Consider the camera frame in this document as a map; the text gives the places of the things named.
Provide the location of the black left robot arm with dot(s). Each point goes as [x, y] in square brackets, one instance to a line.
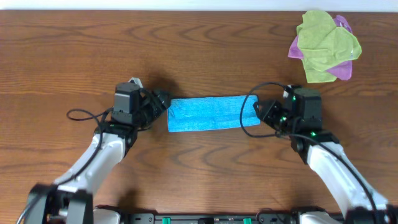
[69, 199]

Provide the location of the black mounting rail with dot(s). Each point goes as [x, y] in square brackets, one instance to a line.
[202, 218]

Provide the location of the purple microfiber cloth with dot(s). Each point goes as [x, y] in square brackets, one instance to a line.
[342, 71]

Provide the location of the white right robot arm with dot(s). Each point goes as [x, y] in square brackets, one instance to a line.
[299, 118]

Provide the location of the green microfiber cloth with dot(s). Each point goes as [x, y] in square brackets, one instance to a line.
[323, 44]

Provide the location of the blue microfiber cloth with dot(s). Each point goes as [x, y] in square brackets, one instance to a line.
[211, 113]

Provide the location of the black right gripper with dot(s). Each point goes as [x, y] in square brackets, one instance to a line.
[267, 114]

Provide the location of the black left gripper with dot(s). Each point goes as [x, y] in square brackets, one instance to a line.
[156, 104]

